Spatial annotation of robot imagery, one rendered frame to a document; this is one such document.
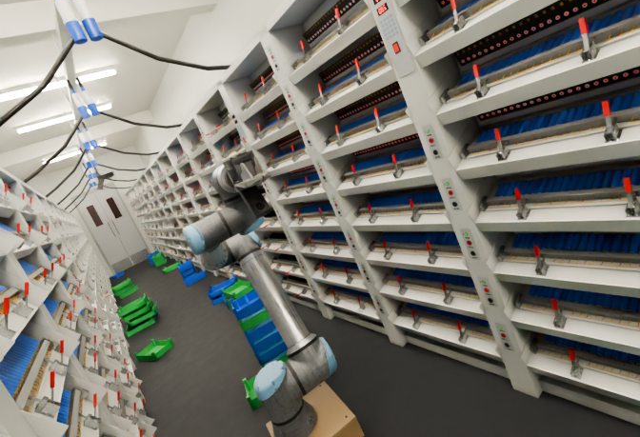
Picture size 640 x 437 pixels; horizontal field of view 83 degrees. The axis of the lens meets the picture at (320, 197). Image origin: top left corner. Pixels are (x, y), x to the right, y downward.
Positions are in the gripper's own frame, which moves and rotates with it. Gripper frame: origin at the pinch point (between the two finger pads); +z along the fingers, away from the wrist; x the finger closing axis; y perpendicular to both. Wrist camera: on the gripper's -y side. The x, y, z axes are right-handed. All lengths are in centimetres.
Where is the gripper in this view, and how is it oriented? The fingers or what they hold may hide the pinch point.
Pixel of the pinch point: (262, 180)
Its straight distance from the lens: 83.3
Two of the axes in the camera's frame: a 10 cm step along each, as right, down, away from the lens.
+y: -4.0, -8.9, -2.0
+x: 8.0, -4.5, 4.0
